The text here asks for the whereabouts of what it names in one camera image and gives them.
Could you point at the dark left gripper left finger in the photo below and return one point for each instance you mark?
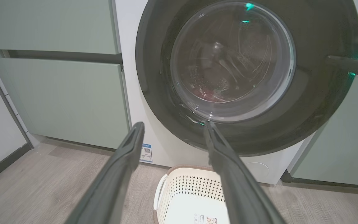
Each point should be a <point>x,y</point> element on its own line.
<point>113,183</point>

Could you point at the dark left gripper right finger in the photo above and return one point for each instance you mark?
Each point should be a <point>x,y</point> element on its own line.
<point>238,193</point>

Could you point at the red garment white stripes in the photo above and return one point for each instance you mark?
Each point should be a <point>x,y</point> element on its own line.
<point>211,95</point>

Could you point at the dark round washing machine door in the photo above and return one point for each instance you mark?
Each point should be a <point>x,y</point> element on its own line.
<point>154,62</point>

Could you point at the white front-load washing machine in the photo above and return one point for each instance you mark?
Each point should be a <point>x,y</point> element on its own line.
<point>129,77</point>

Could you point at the round white filter cover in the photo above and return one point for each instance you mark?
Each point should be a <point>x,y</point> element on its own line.
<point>258,170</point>

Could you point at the basket product label sticker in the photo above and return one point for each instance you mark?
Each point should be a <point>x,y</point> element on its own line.
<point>205,219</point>

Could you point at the blue energy label sticker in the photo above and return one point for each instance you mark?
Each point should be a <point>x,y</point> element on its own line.
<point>146,153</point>

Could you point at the cream laundry basket brown rim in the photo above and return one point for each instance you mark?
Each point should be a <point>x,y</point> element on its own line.
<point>191,193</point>

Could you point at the pale green cabinet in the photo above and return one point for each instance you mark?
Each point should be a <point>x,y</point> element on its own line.
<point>346,140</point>
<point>57,99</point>

